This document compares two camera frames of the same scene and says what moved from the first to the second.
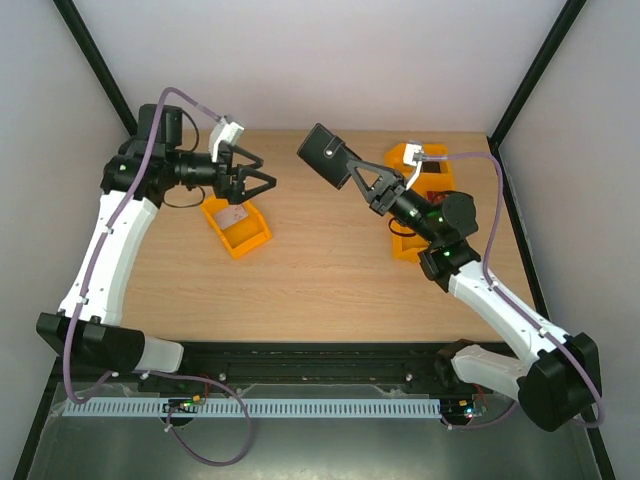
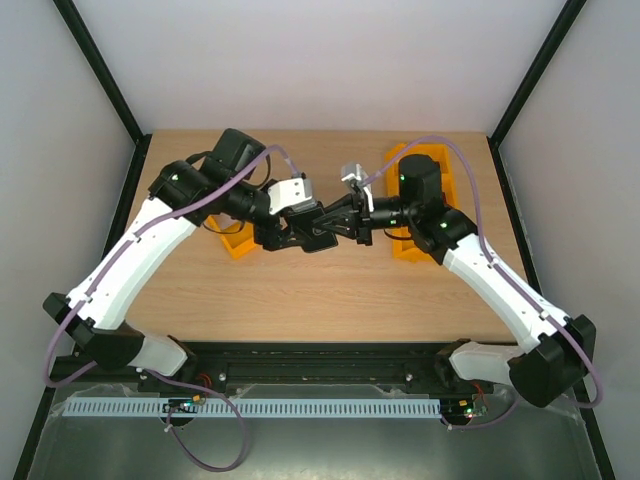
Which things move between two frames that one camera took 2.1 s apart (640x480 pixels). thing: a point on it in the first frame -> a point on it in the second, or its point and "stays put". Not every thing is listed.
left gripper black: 233,191 -> 272,235
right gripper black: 385,191 -> 362,220
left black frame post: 100,67 stays put
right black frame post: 569,14 stays put
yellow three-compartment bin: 432,177 stays put
